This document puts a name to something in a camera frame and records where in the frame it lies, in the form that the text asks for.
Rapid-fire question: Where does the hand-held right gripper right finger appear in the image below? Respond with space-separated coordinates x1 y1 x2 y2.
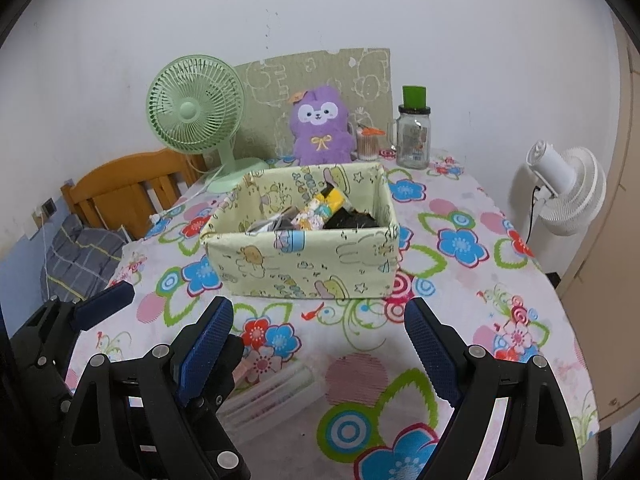
404 297 584 480

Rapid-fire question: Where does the cotton swab jar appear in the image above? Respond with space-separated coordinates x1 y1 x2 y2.
354 124 387 162

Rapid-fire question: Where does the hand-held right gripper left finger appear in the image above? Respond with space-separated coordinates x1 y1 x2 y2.
54 296 251 480

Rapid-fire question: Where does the white standing fan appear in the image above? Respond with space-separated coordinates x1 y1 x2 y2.
524 140 607 283

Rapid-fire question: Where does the yellow cartoon printed tissue pack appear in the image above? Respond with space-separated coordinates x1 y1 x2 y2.
294 187 347 231

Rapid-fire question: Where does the wooden bed headboard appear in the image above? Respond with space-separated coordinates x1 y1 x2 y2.
60 150 209 242

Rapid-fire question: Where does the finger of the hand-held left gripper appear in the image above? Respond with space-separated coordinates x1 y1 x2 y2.
195 334 246 411
10 281 136 376

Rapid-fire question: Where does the clear plastic bag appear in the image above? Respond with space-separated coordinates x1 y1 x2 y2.
219 359 327 432

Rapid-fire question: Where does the black fan cable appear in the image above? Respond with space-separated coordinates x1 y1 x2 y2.
524 185 542 247

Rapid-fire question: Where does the floral tablecloth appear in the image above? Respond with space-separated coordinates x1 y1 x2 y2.
65 147 601 480

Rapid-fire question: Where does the white fan power cable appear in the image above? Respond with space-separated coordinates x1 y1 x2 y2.
149 166 237 224

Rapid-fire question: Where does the plaid pillow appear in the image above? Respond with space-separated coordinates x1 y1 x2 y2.
42 215 129 304

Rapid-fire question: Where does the purple plush toy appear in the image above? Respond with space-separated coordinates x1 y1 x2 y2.
289 85 356 166

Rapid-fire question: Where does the yellow printed fabric storage box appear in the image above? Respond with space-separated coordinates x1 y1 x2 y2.
200 160 400 301

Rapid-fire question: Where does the green desk fan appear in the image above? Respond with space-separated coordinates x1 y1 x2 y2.
146 55 271 195

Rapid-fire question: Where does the black bag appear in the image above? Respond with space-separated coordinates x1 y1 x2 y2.
322 206 381 231

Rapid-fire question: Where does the glass mug jar green lid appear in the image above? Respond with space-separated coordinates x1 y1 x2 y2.
385 85 432 170

